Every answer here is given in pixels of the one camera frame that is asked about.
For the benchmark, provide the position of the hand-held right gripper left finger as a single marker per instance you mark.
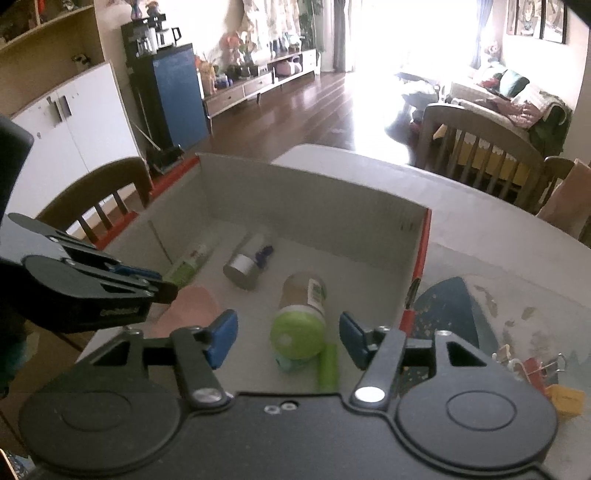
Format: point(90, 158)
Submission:
point(224, 337)

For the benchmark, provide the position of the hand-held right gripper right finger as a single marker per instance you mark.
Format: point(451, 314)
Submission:
point(353, 339)

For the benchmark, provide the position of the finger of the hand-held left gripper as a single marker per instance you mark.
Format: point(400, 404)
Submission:
point(136, 272)
point(92, 295)

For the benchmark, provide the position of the green highlighter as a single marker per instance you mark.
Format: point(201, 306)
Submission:
point(328, 367)

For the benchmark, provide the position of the pink plastic dish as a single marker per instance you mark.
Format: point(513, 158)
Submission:
point(189, 309)

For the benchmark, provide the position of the white printed marker pen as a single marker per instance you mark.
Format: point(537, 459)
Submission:
point(189, 265)

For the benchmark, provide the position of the jar with green lid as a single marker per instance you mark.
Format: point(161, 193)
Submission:
point(300, 323)

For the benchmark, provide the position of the silver cap bottle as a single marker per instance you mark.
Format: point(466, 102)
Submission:
point(244, 270)

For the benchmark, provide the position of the red cardboard box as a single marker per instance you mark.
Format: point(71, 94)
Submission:
point(323, 217)

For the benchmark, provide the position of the pink binder clip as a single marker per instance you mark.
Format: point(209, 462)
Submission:
point(531, 369)

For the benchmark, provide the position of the person's left hand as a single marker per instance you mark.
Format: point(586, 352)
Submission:
point(9, 360)

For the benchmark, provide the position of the white cabinet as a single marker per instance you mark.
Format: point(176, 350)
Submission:
point(83, 124)

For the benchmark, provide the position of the wooden dining chair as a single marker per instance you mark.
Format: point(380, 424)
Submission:
point(106, 184)
point(466, 124)
point(556, 170)

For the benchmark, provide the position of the dustpan with broom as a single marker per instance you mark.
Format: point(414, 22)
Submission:
point(161, 157)

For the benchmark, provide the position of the wooden shelf unit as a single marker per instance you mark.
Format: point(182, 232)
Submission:
point(51, 27)

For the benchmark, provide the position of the blue front cabinet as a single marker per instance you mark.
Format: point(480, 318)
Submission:
point(178, 97)

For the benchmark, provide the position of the black coffee machine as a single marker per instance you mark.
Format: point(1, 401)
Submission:
point(147, 37)

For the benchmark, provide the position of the yellow gift bag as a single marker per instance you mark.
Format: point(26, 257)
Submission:
point(207, 76)

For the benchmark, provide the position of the wooden tv cabinet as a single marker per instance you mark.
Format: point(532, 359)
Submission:
point(258, 85)

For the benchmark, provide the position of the yellow seat cushion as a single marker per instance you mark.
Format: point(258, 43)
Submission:
point(494, 159)

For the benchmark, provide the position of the pink decorative figure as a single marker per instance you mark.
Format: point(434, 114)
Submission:
point(233, 48)

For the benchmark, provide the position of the pink white bag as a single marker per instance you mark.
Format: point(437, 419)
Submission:
point(289, 68)

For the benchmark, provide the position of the pink cloth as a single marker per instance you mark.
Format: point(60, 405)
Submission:
point(570, 203)

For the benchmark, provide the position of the oval coffee table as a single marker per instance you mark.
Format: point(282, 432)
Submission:
point(418, 79)

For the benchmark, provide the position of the beige sofa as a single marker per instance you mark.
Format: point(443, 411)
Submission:
point(471, 97)

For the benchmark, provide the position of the pink blanket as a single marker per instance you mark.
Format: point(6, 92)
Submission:
point(512, 114)

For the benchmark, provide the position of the floral dust cover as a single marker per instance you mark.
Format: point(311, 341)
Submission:
point(270, 23)

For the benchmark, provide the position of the dark green coat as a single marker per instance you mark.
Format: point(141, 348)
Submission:
point(550, 124)

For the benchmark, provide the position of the teal pillow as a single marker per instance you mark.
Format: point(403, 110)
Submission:
point(513, 83)

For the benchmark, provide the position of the white standing air conditioner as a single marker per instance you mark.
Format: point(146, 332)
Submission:
point(326, 37)

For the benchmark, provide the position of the green potted plant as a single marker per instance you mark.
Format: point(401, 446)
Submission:
point(310, 18)

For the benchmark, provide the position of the blue grey curtain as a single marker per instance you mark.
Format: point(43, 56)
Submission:
point(483, 27)

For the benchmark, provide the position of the narrow black framed painting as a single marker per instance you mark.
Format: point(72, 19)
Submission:
point(512, 16)

